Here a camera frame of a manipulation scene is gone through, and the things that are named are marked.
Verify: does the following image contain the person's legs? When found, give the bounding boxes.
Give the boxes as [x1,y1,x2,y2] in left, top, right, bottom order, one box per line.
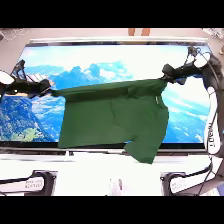
[127,28,152,37]

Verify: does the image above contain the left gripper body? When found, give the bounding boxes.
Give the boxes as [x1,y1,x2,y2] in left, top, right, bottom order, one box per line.
[27,79,52,98]

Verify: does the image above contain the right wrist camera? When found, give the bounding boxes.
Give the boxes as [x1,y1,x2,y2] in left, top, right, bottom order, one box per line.
[185,45,203,66]

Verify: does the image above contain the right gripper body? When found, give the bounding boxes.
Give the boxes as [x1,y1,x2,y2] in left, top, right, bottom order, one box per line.
[161,63,185,85]

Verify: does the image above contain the silver frame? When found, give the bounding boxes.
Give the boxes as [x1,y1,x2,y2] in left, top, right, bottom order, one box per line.
[0,35,224,197]

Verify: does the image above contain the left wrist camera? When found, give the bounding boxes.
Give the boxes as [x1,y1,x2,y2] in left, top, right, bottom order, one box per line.
[11,59,28,82]

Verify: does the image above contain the dark green T-shirt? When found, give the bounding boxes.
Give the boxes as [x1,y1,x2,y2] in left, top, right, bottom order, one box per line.
[49,78,170,165]

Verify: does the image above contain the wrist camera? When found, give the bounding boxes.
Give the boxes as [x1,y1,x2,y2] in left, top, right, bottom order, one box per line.
[185,45,203,66]
[11,59,28,82]

